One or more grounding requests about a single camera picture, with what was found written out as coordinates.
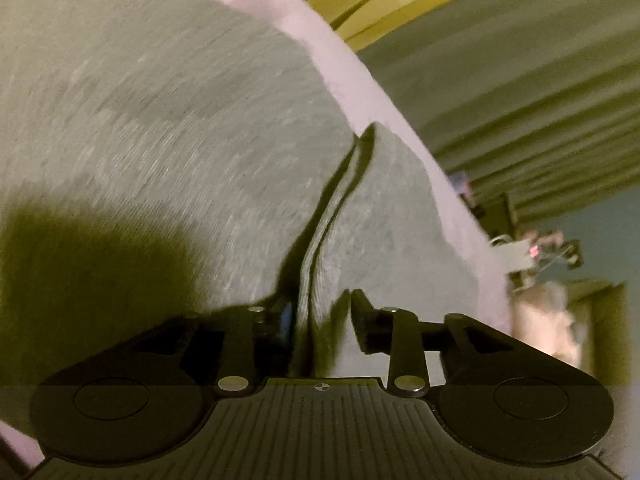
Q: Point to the yellow curtain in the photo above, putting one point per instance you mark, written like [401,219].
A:
[380,2]

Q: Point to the grey sweatpants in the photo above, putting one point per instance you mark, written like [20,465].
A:
[165,125]

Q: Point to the white bag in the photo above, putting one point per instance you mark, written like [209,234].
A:
[512,255]

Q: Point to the grey curtain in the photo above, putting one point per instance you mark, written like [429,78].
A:
[500,85]

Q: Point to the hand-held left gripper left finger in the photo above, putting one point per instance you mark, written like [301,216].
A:
[286,321]

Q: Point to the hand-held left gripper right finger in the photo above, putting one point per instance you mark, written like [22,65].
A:
[361,320]

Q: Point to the pink blanket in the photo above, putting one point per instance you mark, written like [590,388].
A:
[345,75]

